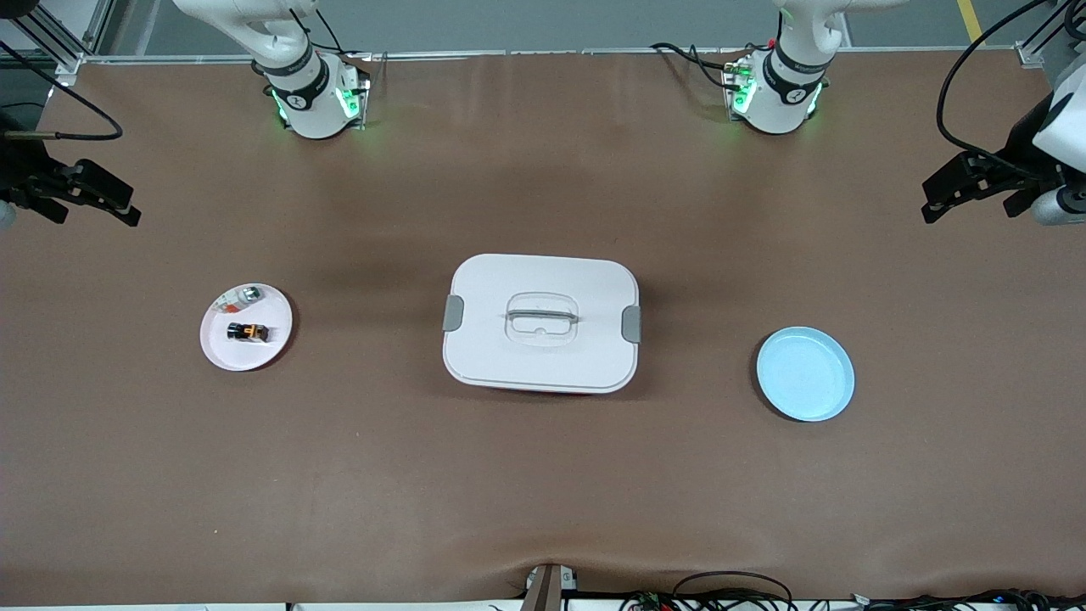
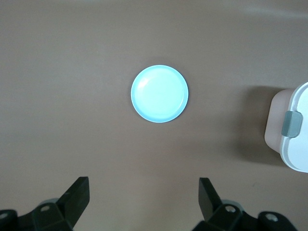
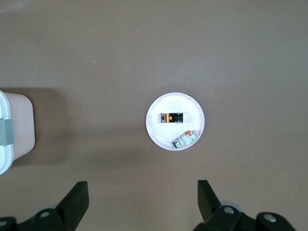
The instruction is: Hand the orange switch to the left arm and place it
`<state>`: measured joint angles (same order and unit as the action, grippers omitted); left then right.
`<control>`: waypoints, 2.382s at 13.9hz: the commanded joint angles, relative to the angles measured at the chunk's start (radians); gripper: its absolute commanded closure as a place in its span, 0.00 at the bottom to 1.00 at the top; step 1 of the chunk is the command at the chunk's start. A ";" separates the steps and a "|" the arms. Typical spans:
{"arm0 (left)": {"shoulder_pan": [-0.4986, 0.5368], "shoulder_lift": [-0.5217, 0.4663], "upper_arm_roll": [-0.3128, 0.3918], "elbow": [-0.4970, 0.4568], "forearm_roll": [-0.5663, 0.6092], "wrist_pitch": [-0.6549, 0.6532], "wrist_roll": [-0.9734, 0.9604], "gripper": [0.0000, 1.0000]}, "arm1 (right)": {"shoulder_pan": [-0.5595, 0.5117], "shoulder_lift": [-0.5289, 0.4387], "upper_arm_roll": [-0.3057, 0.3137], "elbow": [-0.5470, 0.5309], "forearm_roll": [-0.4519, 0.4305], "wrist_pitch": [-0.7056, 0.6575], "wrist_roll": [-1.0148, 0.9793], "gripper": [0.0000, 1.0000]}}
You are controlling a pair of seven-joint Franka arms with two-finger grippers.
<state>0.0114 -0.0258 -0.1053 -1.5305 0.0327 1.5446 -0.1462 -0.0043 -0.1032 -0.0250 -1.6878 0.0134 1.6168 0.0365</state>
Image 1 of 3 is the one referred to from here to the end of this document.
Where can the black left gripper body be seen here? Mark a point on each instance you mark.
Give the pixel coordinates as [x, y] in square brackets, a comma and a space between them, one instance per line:
[1021, 158]

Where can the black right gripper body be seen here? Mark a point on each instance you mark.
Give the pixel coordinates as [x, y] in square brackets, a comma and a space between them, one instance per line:
[19, 170]

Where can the black orange switch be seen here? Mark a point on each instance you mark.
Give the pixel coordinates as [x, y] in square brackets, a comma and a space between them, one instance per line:
[248, 332]

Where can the white lidded box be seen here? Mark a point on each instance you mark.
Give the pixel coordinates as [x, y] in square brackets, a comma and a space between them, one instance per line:
[543, 356]

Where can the pink round plate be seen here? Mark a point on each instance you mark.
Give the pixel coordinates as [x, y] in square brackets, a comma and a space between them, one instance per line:
[246, 356]

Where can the light blue round plate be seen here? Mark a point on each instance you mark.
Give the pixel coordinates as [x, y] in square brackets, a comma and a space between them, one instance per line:
[806, 375]

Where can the brown table mat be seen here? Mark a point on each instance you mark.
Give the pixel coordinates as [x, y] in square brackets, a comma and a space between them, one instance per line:
[543, 484]

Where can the aluminium frame profile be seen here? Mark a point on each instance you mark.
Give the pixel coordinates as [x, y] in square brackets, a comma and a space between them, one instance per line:
[1031, 55]
[66, 70]

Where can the silver red switch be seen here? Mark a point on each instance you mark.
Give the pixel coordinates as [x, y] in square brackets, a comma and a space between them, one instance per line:
[249, 294]

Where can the metal table edge rail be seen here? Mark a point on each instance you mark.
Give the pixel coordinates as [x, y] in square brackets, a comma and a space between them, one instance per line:
[551, 53]

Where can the brown camera mount bracket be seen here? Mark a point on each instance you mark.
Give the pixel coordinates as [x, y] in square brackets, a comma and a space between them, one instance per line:
[547, 590]

